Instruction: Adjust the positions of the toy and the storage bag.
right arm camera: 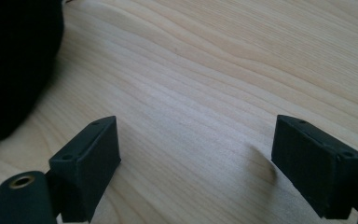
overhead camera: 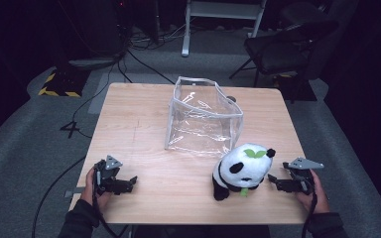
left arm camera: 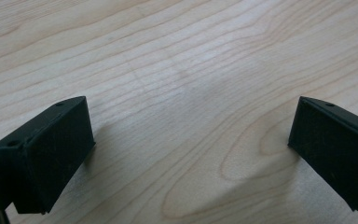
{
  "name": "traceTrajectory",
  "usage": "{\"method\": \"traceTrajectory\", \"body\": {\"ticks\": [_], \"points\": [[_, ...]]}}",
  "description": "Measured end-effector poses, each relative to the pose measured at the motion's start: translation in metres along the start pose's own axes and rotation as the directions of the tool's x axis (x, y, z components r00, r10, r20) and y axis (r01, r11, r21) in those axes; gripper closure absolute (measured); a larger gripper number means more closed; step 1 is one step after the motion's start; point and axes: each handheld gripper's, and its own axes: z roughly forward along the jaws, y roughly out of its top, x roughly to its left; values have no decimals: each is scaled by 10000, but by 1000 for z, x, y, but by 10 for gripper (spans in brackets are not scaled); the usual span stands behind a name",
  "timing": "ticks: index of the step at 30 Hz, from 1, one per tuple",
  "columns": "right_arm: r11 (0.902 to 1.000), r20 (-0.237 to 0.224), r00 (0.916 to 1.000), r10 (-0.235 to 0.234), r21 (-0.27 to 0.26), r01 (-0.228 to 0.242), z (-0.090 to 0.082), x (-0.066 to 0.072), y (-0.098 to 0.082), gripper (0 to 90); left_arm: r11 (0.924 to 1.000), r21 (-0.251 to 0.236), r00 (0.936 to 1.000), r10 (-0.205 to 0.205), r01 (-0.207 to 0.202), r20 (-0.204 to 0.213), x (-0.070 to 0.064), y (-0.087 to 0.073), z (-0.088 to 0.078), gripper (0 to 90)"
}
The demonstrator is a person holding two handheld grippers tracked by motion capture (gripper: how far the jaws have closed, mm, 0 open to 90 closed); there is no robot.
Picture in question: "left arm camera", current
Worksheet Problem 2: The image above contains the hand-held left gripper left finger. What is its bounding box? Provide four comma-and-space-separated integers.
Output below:
0, 95, 96, 216

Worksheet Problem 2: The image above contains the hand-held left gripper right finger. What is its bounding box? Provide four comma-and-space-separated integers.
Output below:
287, 95, 358, 213

